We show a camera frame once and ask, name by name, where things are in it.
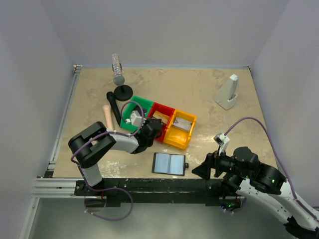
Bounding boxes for glitter tube on black stand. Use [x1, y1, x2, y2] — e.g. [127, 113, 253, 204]
[112, 54, 133, 102]

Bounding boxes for black bin handle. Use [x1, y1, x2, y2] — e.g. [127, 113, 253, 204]
[106, 91, 121, 124]

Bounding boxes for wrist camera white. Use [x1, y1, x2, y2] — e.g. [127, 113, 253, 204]
[125, 110, 144, 127]
[214, 133, 230, 155]

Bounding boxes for pink cylinder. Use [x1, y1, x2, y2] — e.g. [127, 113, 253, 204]
[102, 105, 114, 130]

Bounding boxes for green plastic bin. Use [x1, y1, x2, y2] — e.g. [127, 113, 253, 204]
[120, 96, 154, 131]

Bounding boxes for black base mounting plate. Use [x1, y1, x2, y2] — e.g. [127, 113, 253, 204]
[74, 177, 250, 209]

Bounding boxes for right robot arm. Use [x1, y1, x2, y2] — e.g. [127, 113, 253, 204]
[192, 146, 319, 239]

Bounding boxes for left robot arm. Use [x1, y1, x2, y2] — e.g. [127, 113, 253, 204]
[68, 119, 162, 190]

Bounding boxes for black leather card holder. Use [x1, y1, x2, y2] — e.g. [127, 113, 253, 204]
[152, 152, 189, 176]

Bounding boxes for silver cards in yellow bin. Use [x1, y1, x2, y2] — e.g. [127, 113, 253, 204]
[172, 117, 192, 131]

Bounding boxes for white wedge stand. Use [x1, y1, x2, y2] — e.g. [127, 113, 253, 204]
[214, 74, 239, 110]

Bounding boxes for red plastic bin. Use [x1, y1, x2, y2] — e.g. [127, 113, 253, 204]
[148, 102, 175, 142]

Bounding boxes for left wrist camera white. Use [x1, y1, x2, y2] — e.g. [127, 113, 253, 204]
[125, 110, 144, 127]

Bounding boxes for yellow plastic bin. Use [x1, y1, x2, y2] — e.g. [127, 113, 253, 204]
[163, 110, 197, 150]

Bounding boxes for gold cards in red bin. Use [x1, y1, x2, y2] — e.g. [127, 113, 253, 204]
[152, 111, 169, 124]

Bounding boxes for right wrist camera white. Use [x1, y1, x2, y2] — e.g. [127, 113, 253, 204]
[214, 133, 230, 155]

